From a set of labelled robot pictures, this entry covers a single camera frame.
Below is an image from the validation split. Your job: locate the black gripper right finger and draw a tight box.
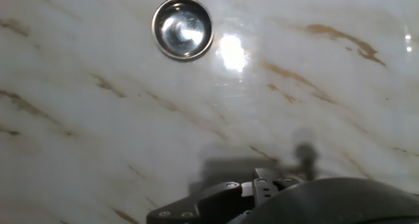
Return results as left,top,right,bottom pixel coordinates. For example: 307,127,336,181
254,167,301,189

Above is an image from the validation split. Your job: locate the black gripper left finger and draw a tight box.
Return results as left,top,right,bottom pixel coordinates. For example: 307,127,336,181
146,177,279,224

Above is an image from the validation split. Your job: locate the small round steel plate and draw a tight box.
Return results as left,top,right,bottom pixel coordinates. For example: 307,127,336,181
151,0,215,62

